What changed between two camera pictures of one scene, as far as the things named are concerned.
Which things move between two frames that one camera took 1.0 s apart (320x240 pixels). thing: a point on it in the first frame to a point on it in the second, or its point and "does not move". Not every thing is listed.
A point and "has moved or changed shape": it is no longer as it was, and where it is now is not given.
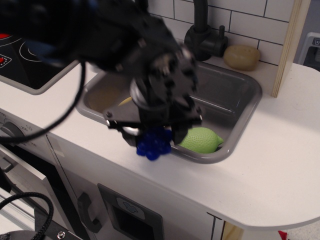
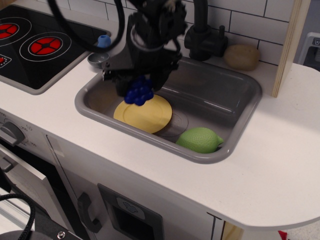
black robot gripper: [165, 104] to [152, 52]
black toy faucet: [205, 42] does not move
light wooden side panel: [298, 16] does not move
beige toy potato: [241, 57] does not move
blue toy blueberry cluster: [155, 142] has moved or changed shape
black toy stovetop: [31, 66] does not move
